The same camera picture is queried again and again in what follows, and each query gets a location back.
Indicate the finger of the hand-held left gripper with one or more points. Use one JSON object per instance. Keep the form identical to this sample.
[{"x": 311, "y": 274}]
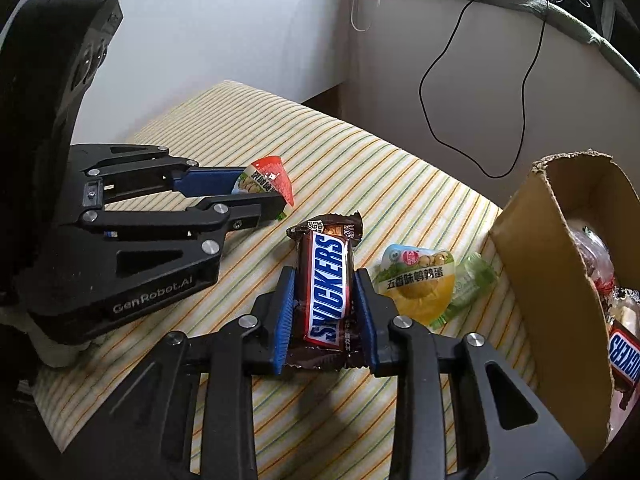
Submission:
[
  {"x": 240, "y": 210},
  {"x": 210, "y": 180}
]

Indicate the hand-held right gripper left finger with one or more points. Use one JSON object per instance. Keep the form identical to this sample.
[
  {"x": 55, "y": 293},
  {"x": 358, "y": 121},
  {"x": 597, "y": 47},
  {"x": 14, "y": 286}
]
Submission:
[{"x": 284, "y": 320}]

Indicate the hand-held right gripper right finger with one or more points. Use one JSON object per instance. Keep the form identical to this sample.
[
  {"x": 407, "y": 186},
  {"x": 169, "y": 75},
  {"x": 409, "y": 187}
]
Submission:
[{"x": 364, "y": 320}]

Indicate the red-topped egg snack packet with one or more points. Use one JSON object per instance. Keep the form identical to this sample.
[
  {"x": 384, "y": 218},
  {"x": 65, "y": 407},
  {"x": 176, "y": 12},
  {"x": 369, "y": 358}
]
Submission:
[{"x": 272, "y": 175}]

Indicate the brown chocolate bar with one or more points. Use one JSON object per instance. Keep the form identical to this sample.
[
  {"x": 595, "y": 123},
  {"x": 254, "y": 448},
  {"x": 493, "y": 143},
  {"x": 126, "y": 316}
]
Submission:
[
  {"x": 325, "y": 290},
  {"x": 627, "y": 355}
]

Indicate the brown cardboard box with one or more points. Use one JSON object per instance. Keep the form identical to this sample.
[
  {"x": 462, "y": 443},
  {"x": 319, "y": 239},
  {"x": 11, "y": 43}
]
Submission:
[{"x": 540, "y": 270}]

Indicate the clear red-edged snack packet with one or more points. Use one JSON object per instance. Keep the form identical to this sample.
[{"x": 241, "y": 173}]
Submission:
[{"x": 595, "y": 260}]

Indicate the yellow egg snack packet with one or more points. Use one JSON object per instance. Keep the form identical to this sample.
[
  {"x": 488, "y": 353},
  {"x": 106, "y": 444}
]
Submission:
[{"x": 420, "y": 280}]

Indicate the green wrapped candy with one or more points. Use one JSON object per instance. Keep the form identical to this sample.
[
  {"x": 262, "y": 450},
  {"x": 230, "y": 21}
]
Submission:
[{"x": 470, "y": 282}]

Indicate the striped bed sheet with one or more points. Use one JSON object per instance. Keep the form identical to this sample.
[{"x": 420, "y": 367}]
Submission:
[{"x": 350, "y": 160}]

